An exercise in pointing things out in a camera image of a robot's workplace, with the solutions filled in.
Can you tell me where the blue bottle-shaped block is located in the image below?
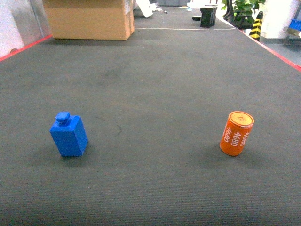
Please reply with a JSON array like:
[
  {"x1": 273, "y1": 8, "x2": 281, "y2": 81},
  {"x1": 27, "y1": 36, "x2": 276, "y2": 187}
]
[{"x1": 49, "y1": 112, "x2": 88, "y2": 157}]

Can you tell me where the orange cylindrical cap 4680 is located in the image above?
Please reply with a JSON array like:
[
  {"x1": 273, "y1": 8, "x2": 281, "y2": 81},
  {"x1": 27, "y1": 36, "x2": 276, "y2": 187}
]
[{"x1": 219, "y1": 111, "x2": 254, "y2": 156}]

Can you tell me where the dark conveyor belt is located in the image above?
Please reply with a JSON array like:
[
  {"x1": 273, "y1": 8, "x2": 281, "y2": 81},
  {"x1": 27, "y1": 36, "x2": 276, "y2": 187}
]
[{"x1": 0, "y1": 8, "x2": 301, "y2": 226}]

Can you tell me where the white foam piece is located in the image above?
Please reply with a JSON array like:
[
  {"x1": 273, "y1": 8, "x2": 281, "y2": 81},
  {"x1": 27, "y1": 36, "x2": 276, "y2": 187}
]
[{"x1": 133, "y1": 0, "x2": 153, "y2": 18}]

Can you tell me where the large cardboard box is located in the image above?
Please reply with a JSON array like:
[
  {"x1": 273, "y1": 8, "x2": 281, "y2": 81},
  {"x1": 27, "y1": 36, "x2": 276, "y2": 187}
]
[{"x1": 42, "y1": 0, "x2": 135, "y2": 40}]

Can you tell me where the black equipment case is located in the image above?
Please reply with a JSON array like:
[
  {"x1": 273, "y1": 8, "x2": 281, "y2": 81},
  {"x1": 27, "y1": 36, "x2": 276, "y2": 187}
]
[{"x1": 200, "y1": 7, "x2": 217, "y2": 28}]

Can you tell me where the yellow black striped bollard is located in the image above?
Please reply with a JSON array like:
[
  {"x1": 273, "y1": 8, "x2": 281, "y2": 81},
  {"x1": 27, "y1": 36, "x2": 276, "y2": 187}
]
[{"x1": 249, "y1": 11, "x2": 263, "y2": 41}]

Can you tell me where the green potted plant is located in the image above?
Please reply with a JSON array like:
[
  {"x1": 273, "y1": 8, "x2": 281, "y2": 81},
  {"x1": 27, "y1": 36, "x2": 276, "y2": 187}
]
[{"x1": 222, "y1": 0, "x2": 266, "y2": 30}]

